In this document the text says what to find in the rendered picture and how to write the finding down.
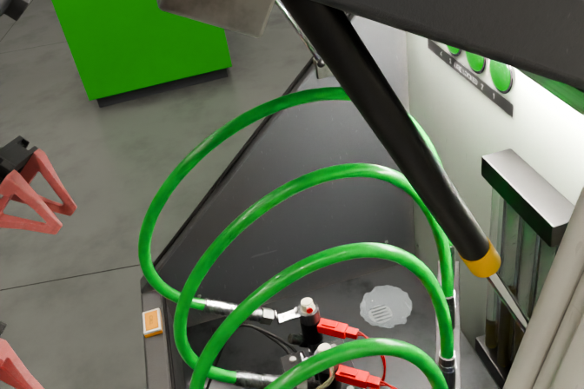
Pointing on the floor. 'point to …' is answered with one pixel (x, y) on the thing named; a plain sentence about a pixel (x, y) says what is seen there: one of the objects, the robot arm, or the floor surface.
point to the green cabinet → (127, 26)
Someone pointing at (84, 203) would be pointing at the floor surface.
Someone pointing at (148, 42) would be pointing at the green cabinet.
